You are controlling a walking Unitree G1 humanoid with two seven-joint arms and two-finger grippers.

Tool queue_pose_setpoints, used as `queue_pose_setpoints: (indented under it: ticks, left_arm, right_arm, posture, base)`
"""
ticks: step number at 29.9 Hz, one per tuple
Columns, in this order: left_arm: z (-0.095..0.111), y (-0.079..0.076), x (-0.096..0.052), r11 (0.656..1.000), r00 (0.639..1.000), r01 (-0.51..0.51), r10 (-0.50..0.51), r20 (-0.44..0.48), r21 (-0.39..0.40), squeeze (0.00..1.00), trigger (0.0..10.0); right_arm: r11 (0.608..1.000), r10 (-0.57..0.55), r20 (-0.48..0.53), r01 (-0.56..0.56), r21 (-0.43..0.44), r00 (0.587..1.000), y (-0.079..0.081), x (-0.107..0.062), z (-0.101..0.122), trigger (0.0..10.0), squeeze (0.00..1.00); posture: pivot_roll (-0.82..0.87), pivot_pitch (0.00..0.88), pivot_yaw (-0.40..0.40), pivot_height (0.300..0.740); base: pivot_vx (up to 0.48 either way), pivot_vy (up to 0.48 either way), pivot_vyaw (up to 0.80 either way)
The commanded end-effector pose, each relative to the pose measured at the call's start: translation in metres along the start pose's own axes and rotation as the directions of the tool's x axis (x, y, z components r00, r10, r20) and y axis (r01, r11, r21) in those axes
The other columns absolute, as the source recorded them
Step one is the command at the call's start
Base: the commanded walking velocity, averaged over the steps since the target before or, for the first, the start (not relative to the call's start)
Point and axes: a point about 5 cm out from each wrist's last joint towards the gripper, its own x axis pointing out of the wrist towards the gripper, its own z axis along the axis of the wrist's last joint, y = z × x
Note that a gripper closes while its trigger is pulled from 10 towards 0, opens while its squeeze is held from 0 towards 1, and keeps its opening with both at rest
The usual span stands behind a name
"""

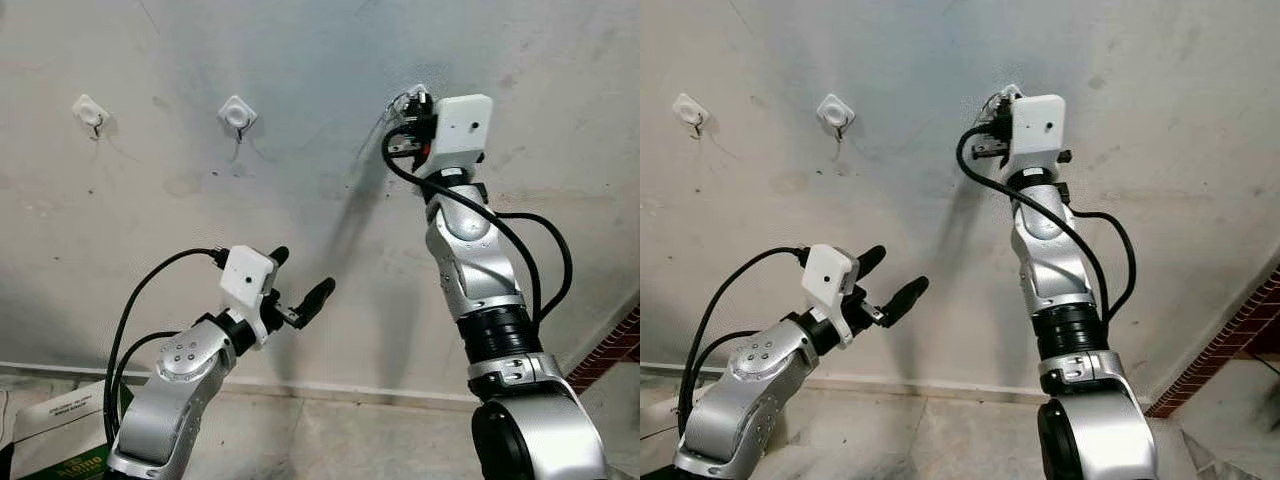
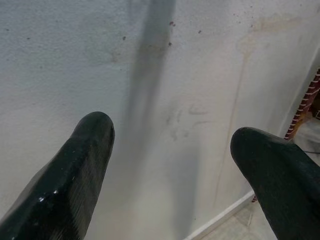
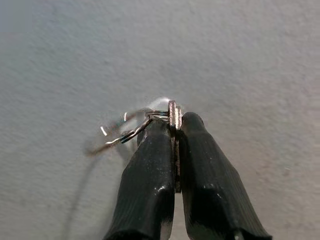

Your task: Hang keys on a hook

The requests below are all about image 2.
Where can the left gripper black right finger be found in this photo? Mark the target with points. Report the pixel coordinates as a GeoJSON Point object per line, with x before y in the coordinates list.
{"type": "Point", "coordinates": [282, 180]}

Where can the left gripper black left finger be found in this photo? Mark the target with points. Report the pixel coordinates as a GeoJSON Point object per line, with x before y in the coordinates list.
{"type": "Point", "coordinates": [62, 185]}

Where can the white baseboard strip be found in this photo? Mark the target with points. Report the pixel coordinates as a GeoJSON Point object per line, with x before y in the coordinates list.
{"type": "Point", "coordinates": [222, 212]}

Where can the red brick pillar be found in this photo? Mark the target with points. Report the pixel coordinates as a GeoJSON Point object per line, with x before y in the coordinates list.
{"type": "Point", "coordinates": [308, 100]}

